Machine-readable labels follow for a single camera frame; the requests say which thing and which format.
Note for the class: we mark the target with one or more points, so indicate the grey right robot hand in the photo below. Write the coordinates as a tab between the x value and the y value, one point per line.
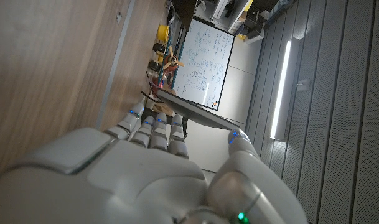
139	180

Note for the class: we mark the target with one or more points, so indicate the yellow plastic cup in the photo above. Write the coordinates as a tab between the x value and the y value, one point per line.
163	32

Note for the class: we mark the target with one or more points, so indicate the brown wooden toy block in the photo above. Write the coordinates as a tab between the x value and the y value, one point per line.
162	109

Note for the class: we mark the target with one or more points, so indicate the black computer monitor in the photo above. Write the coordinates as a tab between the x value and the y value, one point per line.
192	109

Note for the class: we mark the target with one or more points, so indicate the wooden toy airplane teal wings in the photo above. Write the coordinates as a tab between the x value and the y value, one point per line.
172	60

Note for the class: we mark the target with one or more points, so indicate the whiteboard with handwriting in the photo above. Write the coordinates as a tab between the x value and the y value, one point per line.
204	62

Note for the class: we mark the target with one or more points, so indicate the long ceiling light strip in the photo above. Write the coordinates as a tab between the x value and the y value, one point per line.
281	90

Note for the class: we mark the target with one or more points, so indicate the blue-grey backdrop panel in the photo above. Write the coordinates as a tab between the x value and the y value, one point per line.
184	9

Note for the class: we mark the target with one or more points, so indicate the white shelf cabinet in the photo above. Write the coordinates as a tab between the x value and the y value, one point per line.
221	9

